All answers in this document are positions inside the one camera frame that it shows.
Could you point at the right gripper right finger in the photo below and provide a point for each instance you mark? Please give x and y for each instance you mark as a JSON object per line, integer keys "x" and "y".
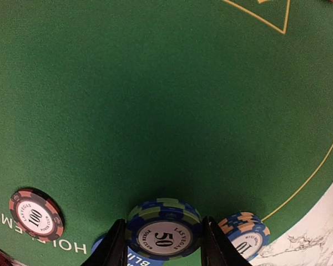
{"x": 216, "y": 249}

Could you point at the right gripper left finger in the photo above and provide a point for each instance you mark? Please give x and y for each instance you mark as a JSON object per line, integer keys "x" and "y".
{"x": 112, "y": 250}

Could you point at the blue small blind button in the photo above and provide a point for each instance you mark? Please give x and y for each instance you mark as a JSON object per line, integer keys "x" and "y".
{"x": 133, "y": 259}

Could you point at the blue white chip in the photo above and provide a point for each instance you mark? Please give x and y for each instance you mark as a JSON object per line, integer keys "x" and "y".
{"x": 247, "y": 233}

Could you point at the teal chip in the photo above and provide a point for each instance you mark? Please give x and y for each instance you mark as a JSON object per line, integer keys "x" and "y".
{"x": 164, "y": 229}

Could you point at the round green poker mat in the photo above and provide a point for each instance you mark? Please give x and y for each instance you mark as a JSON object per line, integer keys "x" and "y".
{"x": 225, "y": 105}

